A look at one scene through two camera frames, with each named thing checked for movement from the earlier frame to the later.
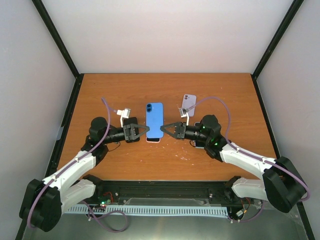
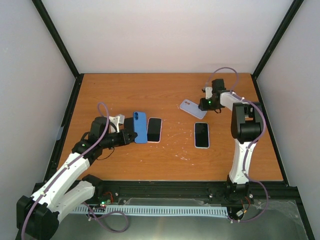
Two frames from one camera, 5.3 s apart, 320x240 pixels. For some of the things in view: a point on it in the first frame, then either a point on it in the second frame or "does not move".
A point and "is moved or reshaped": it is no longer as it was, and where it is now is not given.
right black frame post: x=283 y=26 does not move
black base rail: x=116 y=193 does not move
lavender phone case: x=189 y=103 is moved or reshaped
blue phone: x=154 y=119 -> x=140 y=127
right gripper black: x=179 y=126 -> x=203 y=107
